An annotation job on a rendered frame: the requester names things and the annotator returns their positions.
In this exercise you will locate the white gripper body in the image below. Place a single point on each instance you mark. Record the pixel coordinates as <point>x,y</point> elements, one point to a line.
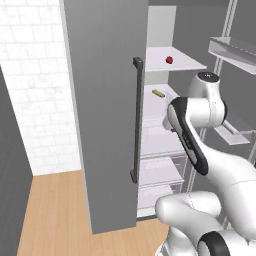
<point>166,121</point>

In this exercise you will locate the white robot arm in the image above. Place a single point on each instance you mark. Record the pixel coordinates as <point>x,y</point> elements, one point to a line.
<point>233,180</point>

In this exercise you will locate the clear fridge drawer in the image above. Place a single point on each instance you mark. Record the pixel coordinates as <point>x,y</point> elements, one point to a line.
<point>150,196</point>
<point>160,170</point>
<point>156,140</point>

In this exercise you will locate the white fridge shelf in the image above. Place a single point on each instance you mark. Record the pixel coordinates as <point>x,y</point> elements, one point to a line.
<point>154,103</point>
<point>180,61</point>

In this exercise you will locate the grey closed fridge door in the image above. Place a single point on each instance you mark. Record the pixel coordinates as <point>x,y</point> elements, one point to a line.
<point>106,116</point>

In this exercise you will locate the red strawberry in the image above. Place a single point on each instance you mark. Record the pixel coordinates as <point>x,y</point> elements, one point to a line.
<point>169,60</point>

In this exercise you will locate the grey fridge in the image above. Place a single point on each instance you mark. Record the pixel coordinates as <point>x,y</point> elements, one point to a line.
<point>160,23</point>

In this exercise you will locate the yellow-green food stick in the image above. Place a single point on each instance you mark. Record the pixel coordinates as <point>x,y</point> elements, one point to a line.
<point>158,93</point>

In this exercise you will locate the dark grey cabinet side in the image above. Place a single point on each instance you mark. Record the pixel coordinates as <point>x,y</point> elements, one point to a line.
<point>13,173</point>

